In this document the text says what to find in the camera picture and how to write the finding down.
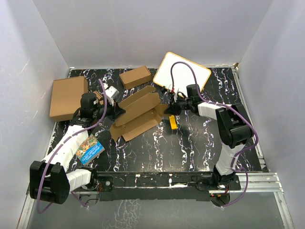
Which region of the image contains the flat cardboard box under large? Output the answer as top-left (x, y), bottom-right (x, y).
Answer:
top-left (93, 91), bottom-right (104, 105)

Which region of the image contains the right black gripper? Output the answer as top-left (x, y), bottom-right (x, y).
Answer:
top-left (164, 94), bottom-right (192, 116)

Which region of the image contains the yellow rectangular block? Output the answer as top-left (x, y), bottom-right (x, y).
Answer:
top-left (169, 115), bottom-right (178, 130)

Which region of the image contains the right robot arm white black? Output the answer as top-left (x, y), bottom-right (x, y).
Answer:
top-left (164, 84), bottom-right (254, 189)

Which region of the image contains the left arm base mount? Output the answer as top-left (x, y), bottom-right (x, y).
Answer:
top-left (74, 176), bottom-right (113, 193)

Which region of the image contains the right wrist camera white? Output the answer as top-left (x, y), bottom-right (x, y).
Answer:
top-left (167, 88), bottom-right (179, 102)

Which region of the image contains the large closed cardboard box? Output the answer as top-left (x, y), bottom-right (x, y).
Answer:
top-left (50, 76), bottom-right (88, 122)

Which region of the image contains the colourful children's book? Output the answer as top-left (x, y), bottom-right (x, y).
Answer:
top-left (76, 134), bottom-right (105, 166)

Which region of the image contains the small cardboard box at back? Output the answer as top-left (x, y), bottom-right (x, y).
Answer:
top-left (120, 66), bottom-right (152, 90)

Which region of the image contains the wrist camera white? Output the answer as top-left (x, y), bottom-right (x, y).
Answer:
top-left (106, 86), bottom-right (119, 106)
top-left (167, 88), bottom-right (179, 102)

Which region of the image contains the white board orange rim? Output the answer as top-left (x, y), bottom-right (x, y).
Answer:
top-left (153, 52), bottom-right (211, 94)

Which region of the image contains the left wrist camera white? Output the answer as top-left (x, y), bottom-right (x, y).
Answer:
top-left (106, 86), bottom-right (119, 106)

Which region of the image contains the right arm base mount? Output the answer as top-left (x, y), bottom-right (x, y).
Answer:
top-left (192, 166), bottom-right (241, 191)

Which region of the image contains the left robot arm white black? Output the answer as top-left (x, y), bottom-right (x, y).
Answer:
top-left (30, 87), bottom-right (125, 204)

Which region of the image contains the aluminium frame rail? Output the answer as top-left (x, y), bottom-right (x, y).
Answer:
top-left (18, 172), bottom-right (294, 229)

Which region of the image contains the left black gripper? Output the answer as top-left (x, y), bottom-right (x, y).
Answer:
top-left (92, 98), bottom-right (125, 122)

